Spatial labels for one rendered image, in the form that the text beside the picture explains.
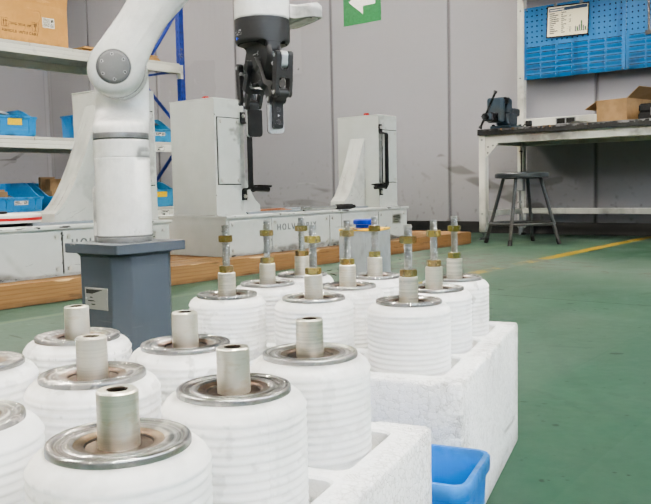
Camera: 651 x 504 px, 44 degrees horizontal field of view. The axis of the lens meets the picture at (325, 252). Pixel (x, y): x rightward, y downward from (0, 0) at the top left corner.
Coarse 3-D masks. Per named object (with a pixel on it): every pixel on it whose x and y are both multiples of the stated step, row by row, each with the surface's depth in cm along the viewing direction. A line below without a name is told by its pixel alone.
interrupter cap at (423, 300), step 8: (384, 296) 94; (392, 296) 94; (424, 296) 94; (432, 296) 93; (384, 304) 89; (392, 304) 88; (400, 304) 88; (408, 304) 88; (416, 304) 88; (424, 304) 88; (432, 304) 89
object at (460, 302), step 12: (444, 300) 98; (456, 300) 98; (468, 300) 100; (456, 312) 99; (468, 312) 100; (456, 324) 98; (468, 324) 100; (456, 336) 99; (468, 336) 100; (456, 348) 99; (468, 348) 100
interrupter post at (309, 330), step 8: (296, 320) 63; (304, 320) 62; (312, 320) 62; (320, 320) 63; (296, 328) 63; (304, 328) 62; (312, 328) 62; (320, 328) 63; (296, 336) 63; (304, 336) 62; (312, 336) 62; (320, 336) 63; (296, 344) 63; (304, 344) 62; (312, 344) 62; (320, 344) 63; (296, 352) 63; (304, 352) 63; (312, 352) 62; (320, 352) 63
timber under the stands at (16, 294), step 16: (448, 240) 499; (464, 240) 515; (176, 256) 372; (192, 256) 369; (240, 256) 364; (256, 256) 364; (272, 256) 371; (288, 256) 379; (320, 256) 399; (336, 256) 409; (176, 272) 325; (192, 272) 332; (208, 272) 339; (240, 272) 354; (256, 272) 363; (0, 288) 265; (16, 288) 270; (32, 288) 275; (48, 288) 280; (64, 288) 285; (80, 288) 290; (0, 304) 266; (16, 304) 270; (32, 304) 275
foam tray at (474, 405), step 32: (480, 352) 97; (512, 352) 114; (384, 384) 85; (416, 384) 84; (448, 384) 83; (480, 384) 92; (512, 384) 114; (384, 416) 86; (416, 416) 84; (448, 416) 83; (480, 416) 92; (512, 416) 114; (480, 448) 92; (512, 448) 115
